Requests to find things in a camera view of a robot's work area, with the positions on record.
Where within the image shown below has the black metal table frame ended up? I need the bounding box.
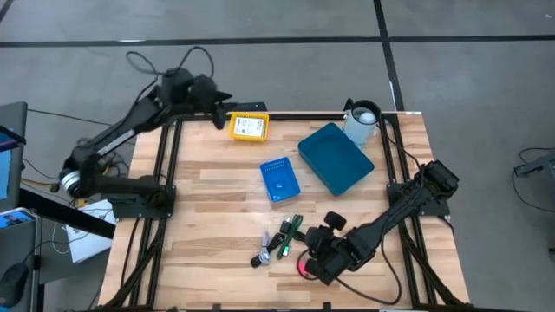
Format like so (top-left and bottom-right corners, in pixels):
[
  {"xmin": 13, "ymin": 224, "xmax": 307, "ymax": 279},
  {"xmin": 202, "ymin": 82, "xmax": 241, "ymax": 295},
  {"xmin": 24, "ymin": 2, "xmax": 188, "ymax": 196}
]
[{"xmin": 97, "ymin": 110, "xmax": 472, "ymax": 312}]

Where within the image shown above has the thick black cable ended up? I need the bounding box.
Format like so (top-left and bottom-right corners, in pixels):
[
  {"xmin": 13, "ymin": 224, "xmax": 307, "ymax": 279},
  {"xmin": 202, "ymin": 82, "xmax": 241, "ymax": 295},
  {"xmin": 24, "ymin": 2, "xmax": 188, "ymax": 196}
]
[{"xmin": 250, "ymin": 232, "xmax": 286, "ymax": 270}]

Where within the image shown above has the blue plastic basket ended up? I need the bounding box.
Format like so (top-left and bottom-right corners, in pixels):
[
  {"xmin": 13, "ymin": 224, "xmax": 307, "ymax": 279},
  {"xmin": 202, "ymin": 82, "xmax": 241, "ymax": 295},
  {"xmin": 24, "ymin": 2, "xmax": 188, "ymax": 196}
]
[{"xmin": 258, "ymin": 156, "xmax": 303, "ymax": 204}]

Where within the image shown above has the white paper box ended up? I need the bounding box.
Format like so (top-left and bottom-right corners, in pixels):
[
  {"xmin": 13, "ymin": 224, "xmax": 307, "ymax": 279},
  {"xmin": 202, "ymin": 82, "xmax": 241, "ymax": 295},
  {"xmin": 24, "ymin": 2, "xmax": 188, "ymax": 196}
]
[{"xmin": 64, "ymin": 198, "xmax": 118, "ymax": 264}]

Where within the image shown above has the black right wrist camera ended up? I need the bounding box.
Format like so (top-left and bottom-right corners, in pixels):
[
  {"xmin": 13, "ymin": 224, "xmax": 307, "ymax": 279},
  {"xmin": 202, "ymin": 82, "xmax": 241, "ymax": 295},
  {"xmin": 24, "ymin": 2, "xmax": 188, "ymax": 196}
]
[{"xmin": 323, "ymin": 210, "xmax": 349, "ymax": 232}]

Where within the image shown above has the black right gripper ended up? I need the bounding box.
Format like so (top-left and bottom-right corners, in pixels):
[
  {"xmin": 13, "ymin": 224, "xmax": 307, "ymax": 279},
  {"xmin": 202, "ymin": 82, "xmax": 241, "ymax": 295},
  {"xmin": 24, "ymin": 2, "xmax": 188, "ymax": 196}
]
[{"xmin": 302, "ymin": 225, "xmax": 370, "ymax": 286}]

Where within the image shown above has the black metal bar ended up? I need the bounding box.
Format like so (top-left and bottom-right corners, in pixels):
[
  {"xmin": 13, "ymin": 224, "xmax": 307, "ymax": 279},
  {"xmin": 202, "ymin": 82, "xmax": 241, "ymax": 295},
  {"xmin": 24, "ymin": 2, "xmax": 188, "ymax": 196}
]
[{"xmin": 19, "ymin": 187, "xmax": 118, "ymax": 241}]

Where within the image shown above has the grey laptop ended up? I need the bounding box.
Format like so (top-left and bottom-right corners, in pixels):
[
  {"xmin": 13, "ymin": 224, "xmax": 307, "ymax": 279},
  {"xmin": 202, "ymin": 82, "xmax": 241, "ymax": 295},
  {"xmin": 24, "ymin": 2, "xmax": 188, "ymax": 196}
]
[{"xmin": 0, "ymin": 101, "xmax": 29, "ymax": 214}]

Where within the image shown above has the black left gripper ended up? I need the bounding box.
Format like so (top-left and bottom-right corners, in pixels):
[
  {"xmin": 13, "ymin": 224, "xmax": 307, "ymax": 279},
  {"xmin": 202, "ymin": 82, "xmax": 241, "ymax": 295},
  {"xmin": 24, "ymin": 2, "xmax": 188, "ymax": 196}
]
[{"xmin": 189, "ymin": 73, "xmax": 234, "ymax": 132}]

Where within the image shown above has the black power strip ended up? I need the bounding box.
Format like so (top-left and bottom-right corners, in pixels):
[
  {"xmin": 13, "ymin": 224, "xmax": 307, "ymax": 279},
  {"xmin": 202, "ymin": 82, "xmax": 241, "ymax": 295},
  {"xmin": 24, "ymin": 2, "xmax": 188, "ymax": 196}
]
[{"xmin": 219, "ymin": 101, "xmax": 269, "ymax": 114}]

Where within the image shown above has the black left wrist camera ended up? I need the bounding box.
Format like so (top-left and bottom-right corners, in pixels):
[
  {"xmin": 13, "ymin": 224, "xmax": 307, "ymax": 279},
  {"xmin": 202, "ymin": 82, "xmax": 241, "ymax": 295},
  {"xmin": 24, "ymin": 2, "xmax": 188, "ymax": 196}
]
[{"xmin": 161, "ymin": 67, "xmax": 196, "ymax": 104}]

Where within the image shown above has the yellow plastic basket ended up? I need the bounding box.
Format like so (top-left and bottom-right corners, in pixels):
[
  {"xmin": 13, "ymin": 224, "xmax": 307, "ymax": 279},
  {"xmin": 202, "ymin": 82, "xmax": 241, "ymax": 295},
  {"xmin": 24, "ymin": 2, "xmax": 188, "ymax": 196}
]
[{"xmin": 228, "ymin": 111, "xmax": 271, "ymax": 143}]

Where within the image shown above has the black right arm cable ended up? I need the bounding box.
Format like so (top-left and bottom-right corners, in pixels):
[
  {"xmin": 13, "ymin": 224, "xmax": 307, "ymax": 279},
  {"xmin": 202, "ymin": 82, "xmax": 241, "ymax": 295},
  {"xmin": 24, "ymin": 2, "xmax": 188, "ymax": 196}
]
[{"xmin": 303, "ymin": 190, "xmax": 403, "ymax": 307}]

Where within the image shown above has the grey braided cable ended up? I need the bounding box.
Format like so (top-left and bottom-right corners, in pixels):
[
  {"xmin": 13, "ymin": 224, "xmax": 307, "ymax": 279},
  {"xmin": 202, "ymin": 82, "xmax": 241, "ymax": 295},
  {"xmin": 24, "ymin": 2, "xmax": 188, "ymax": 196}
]
[{"xmin": 258, "ymin": 230, "xmax": 273, "ymax": 266}]

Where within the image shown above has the device with blue screen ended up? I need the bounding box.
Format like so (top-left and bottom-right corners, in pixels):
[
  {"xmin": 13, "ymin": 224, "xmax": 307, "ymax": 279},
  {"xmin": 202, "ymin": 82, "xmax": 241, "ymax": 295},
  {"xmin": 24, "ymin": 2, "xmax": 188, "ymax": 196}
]
[{"xmin": 0, "ymin": 206, "xmax": 38, "ymax": 231}]

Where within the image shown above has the black computer mouse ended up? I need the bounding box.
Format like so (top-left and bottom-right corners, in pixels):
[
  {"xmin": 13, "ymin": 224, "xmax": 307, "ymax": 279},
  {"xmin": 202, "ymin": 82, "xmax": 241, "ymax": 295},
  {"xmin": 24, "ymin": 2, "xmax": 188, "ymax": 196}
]
[{"xmin": 0, "ymin": 262, "xmax": 30, "ymax": 310}]

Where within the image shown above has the teal plastic tray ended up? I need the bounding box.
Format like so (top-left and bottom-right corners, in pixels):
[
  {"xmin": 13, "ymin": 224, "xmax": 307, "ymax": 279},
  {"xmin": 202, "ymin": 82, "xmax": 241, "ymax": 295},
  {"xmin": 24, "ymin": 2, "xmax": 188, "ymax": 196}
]
[{"xmin": 297, "ymin": 121, "xmax": 376, "ymax": 198}]

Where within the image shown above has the green black braided cable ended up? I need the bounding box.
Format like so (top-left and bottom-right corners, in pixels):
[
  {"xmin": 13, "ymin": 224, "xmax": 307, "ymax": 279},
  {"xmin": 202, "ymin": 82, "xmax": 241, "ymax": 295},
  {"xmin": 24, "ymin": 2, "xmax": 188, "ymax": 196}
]
[{"xmin": 276, "ymin": 213, "xmax": 305, "ymax": 262}]

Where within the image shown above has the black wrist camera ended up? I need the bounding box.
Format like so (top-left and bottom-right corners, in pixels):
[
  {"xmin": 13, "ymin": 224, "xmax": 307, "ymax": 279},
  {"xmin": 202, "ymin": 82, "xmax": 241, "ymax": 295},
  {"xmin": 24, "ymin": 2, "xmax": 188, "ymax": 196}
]
[
  {"xmin": 323, "ymin": 210, "xmax": 349, "ymax": 232},
  {"xmin": 161, "ymin": 67, "xmax": 196, "ymax": 104}
]

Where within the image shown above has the pale cylinder container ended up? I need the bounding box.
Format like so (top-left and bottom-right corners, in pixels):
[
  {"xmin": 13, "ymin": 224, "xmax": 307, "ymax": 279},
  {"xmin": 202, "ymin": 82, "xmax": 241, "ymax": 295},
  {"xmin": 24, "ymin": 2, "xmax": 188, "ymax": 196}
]
[{"xmin": 342, "ymin": 99, "xmax": 384, "ymax": 150}]

